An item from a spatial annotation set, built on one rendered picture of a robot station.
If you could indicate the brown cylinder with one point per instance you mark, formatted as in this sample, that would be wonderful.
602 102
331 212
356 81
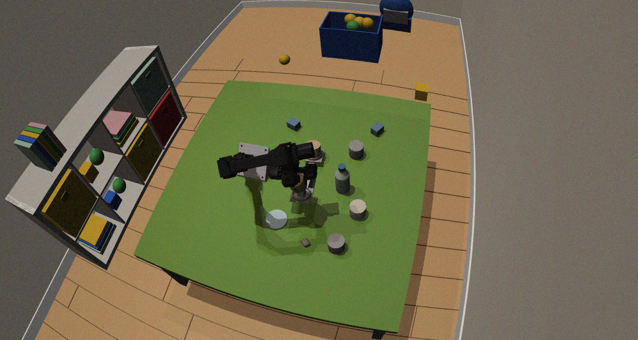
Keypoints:
317 147

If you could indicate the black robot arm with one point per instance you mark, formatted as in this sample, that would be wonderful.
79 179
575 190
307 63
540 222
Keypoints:
284 155

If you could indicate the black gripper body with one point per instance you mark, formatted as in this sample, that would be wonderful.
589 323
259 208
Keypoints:
309 171

